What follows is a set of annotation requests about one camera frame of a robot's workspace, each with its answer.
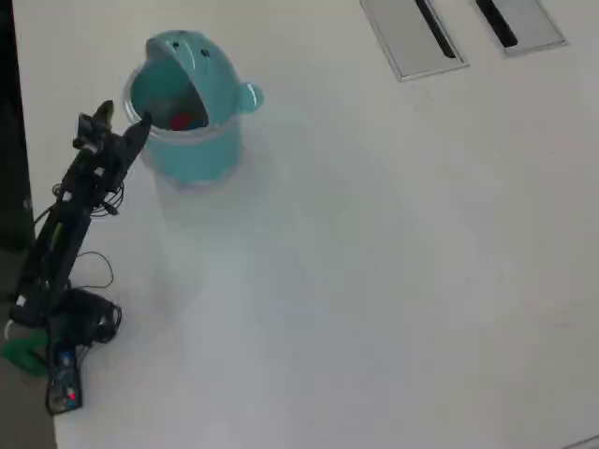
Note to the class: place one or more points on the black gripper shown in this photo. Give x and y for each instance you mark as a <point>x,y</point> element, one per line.
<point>110,154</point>

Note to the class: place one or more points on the red lego block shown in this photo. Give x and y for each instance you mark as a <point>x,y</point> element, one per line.
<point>180,120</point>

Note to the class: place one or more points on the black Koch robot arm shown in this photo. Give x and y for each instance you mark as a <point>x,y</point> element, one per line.
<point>56,238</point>

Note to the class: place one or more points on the teal whale-shaped bin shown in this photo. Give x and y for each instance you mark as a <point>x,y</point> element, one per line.
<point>196,154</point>

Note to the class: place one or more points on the white round object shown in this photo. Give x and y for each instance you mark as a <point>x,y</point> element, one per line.
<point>9,329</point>

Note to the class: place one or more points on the green table clamp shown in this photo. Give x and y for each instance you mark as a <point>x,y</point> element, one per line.
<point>21,353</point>

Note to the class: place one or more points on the blue controller circuit board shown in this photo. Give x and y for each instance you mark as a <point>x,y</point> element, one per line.
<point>68,379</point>

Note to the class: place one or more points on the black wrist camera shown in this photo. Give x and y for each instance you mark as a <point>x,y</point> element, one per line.
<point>85,126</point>

